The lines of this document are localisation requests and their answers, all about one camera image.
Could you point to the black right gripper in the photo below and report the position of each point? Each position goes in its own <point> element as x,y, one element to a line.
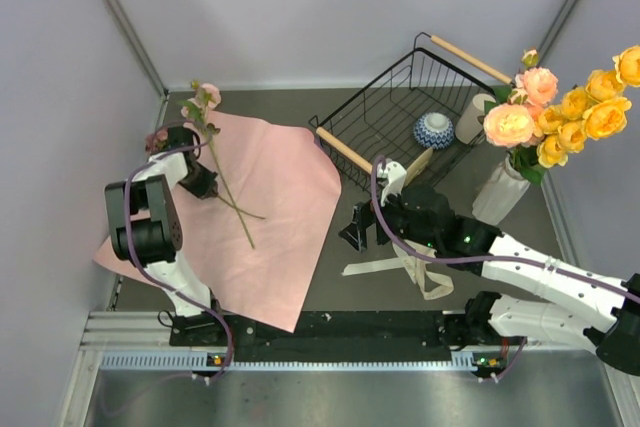
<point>356,232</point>

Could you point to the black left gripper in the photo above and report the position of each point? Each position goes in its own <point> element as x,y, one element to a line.
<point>208,187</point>

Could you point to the purple pink wrapping paper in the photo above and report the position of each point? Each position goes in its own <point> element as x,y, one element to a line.
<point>260,264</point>

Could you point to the cream ribbon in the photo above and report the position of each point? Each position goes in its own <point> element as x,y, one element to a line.
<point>432,285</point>

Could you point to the double pink rose stem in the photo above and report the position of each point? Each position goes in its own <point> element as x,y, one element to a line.
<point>515,127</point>

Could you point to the single pink rose stem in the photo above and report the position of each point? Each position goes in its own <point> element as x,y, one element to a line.
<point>532,86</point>

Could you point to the yellow flower stem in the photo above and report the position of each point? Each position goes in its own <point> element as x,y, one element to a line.
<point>593,111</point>

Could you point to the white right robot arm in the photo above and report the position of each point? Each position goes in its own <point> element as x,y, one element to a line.
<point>581,309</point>

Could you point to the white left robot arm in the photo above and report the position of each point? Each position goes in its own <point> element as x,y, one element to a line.
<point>144,225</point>

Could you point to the white ribbed vase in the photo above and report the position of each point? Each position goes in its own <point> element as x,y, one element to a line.
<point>500,194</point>

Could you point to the wooden spatula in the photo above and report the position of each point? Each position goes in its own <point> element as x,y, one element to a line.
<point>418,165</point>

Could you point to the small pink flower stem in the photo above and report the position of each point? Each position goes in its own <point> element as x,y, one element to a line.
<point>206,99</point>

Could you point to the blue white patterned bowl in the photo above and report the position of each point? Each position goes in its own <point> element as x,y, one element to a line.
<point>434,130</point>

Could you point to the beige cylindrical cup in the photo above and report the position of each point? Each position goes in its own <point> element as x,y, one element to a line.
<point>469,127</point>

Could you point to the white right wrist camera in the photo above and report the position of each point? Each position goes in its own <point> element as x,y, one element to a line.
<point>391,176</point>

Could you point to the near wooden basket handle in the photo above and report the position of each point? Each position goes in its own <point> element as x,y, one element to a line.
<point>344,150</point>

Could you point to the wooden basket handle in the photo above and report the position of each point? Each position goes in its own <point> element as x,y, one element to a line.
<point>470,59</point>
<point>344,150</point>

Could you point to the black wire basket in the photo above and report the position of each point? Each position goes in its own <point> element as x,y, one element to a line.
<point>379,118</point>

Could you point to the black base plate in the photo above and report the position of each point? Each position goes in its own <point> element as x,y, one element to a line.
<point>338,336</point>

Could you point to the aluminium front rail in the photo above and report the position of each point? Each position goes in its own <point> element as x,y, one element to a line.
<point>138,342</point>

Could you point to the far wooden basket handle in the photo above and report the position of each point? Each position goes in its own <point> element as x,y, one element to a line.
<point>470,59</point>

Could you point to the aluminium corner post left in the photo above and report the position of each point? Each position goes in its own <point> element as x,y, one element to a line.
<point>132,39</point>

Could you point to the aluminium corner post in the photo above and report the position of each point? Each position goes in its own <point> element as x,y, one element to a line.
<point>565,17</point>
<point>132,39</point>

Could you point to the aluminium corner post right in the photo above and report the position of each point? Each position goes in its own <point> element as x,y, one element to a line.
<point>565,17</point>

